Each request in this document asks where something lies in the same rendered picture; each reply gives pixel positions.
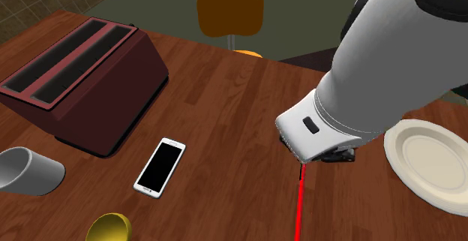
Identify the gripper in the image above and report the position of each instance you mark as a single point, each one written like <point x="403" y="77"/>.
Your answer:
<point x="338" y="156"/>

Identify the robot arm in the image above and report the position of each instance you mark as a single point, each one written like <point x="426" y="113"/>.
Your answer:
<point x="384" y="68"/>

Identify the thin red pen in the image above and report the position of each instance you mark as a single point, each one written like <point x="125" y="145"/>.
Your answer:
<point x="300" y="207"/>

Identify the cream plate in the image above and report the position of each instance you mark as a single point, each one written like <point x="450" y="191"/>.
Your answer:
<point x="427" y="163"/>

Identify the white smartphone with black screen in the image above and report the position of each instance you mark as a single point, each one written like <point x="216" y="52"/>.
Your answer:
<point x="161" y="167"/>

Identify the brown chair with orange seat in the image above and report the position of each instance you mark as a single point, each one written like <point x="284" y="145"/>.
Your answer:
<point x="230" y="11"/>

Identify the dark red toaster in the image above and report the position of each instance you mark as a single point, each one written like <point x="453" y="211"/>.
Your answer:
<point x="109" y="97"/>

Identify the yellow bowl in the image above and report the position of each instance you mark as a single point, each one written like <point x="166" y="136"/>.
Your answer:
<point x="109" y="229"/>

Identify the grey cup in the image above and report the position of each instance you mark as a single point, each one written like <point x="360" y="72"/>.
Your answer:
<point x="40" y="174"/>

